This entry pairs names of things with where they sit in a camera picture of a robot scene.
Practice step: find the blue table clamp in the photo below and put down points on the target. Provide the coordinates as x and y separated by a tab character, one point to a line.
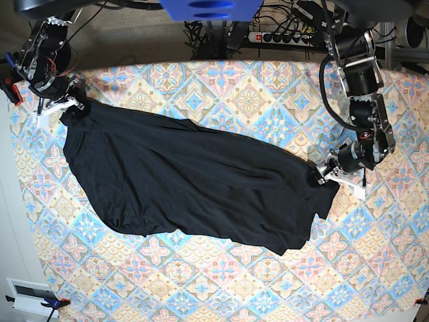
8	84

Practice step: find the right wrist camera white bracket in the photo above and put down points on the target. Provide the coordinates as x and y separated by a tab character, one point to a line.
53	110

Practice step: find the black t-shirt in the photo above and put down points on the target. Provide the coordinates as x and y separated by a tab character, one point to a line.
145	173

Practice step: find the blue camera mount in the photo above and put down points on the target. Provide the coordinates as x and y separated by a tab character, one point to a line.
211	10

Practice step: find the patterned tablecloth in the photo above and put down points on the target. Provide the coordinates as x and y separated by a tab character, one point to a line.
369	258

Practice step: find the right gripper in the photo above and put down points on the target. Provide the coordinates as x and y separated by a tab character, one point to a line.
59	90

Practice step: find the white wall outlet box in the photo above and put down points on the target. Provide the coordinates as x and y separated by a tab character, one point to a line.
29	297

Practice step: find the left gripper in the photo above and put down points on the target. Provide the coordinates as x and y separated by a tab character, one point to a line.
349	158

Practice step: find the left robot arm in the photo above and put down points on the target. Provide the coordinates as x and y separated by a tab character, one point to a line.
351	47

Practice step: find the black orange bottom clamp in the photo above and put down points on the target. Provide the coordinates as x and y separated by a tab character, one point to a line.
50	303

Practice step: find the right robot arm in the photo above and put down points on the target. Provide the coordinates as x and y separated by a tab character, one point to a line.
45	56

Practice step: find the white power strip red switch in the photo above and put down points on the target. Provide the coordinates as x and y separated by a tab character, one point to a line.
292	39

